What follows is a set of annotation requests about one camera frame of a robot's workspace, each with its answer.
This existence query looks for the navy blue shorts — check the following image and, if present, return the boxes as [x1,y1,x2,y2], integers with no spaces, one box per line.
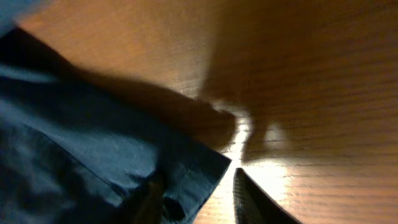
[1,29,230,223]

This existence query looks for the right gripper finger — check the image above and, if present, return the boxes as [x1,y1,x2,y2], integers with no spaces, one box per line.
[233,168,302,224]

